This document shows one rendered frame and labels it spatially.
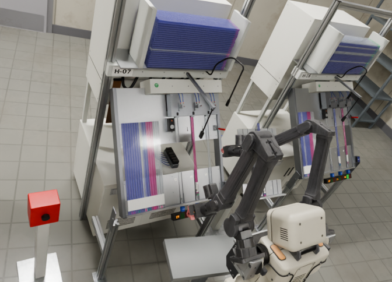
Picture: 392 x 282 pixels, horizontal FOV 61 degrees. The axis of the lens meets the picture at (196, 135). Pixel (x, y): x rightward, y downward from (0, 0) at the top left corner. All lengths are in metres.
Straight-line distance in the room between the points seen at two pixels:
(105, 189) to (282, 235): 1.20
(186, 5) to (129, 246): 1.74
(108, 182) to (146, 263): 0.75
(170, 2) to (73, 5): 3.11
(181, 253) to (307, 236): 0.84
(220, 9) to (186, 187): 1.09
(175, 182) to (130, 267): 0.83
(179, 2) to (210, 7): 0.21
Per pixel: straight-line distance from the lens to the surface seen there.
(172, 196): 2.04
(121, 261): 2.62
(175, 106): 1.96
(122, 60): 1.84
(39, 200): 1.88
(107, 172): 2.25
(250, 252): 1.39
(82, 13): 4.98
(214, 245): 2.13
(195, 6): 2.01
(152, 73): 1.91
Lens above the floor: 2.27
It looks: 37 degrees down
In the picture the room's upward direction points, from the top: 23 degrees clockwise
